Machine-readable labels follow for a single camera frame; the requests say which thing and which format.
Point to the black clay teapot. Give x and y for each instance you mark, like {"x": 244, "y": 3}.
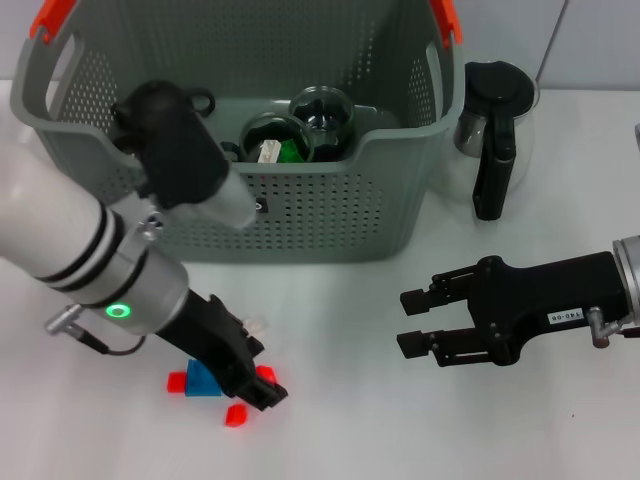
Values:
{"x": 202, "y": 91}

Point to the small black clay teacup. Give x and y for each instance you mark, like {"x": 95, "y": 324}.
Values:
{"x": 125, "y": 145}

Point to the small orange square brick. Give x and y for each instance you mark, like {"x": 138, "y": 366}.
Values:
{"x": 176, "y": 383}

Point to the blue square building brick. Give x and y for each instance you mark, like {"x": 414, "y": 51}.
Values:
{"x": 197, "y": 382}

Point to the glass carafe black lid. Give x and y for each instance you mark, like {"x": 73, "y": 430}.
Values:
{"x": 500, "y": 90}

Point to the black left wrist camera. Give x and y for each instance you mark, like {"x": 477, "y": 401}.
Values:
{"x": 175, "y": 145}

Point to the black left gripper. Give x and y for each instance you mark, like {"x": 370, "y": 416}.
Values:
{"x": 210, "y": 335}

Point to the silver left gripper bolt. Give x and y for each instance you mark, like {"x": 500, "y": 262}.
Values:
{"x": 150, "y": 225}

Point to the grey perforated storage basket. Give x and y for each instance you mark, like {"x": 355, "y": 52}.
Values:
{"x": 325, "y": 215}

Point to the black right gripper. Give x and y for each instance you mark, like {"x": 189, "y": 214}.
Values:
{"x": 555, "y": 292}

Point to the small orange sloped brick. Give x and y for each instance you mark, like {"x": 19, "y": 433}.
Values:
{"x": 236, "y": 416}

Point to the large orange sloped brick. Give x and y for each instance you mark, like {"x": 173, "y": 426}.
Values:
{"x": 266, "y": 372}

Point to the green building brick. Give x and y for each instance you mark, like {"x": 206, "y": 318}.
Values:
{"x": 292, "y": 152}

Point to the white building brick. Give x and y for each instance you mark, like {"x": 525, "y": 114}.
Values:
{"x": 256, "y": 324}
{"x": 268, "y": 150}

